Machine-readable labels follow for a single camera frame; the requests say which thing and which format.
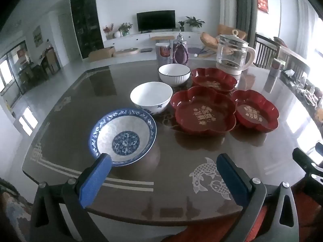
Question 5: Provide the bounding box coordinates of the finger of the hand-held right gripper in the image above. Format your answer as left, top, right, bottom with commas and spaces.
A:
292, 147, 323, 182

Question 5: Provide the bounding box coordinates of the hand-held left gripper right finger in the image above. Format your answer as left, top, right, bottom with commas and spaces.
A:
216, 153, 301, 242

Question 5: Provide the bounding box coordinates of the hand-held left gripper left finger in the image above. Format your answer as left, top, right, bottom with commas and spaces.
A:
30, 153, 113, 242

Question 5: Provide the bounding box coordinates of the blue patterned plate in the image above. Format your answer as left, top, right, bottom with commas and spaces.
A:
88, 108, 157, 167

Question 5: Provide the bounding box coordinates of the small red flower-shaped plate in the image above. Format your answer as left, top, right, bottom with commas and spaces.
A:
230, 89, 280, 133
190, 67, 238, 93

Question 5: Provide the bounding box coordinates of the large red flower-shaped plate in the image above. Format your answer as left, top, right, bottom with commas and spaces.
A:
170, 86, 238, 135

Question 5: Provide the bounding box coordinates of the white bowl with blue flowers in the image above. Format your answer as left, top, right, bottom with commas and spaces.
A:
130, 81, 173, 115

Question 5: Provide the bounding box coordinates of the dark patterned chair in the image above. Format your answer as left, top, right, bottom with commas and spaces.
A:
0, 176, 34, 242

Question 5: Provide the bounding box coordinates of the dark wooden chair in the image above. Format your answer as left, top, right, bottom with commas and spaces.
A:
254, 33, 280, 68

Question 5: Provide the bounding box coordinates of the white ribbed bowl dark rim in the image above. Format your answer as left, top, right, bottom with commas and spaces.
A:
158, 64, 191, 87

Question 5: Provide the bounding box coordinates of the cardboard box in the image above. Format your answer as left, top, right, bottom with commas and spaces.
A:
88, 47, 116, 61

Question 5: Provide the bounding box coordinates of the glass electric kettle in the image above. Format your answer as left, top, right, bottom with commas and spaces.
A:
216, 30, 256, 81

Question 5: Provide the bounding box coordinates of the flat wooden tray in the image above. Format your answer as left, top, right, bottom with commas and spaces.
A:
113, 47, 139, 57

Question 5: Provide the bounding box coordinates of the white curtain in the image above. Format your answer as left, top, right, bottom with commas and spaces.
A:
296, 0, 316, 56

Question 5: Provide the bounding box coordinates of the purple thermos jug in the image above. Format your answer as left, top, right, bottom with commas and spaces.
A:
172, 30, 190, 65

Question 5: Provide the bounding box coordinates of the white television cabinet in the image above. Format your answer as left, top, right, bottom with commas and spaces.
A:
103, 30, 220, 49

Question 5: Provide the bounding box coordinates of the orange lounge chair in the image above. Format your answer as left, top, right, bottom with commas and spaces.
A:
217, 25, 247, 39

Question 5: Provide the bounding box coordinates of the red flower plant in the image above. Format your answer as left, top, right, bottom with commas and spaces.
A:
103, 23, 114, 39

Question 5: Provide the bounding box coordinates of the green potted plant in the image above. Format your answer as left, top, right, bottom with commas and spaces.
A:
118, 22, 133, 36

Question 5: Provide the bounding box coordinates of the dark display cabinet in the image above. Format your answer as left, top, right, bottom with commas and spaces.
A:
70, 0, 104, 58

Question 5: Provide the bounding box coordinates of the large leafy potted plant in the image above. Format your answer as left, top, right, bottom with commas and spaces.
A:
185, 16, 205, 32

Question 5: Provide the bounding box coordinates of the grey curtain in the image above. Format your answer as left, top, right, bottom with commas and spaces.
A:
228, 0, 256, 32

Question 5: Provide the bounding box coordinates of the flat screen television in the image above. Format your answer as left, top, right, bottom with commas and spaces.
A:
137, 10, 176, 32

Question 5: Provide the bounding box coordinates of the white standing air conditioner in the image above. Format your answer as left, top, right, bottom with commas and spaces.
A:
219, 0, 238, 27

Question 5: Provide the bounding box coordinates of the framed wall picture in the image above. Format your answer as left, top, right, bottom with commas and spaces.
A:
33, 26, 42, 48

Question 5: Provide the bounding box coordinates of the red wall hanging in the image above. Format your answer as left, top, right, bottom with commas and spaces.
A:
257, 0, 270, 14

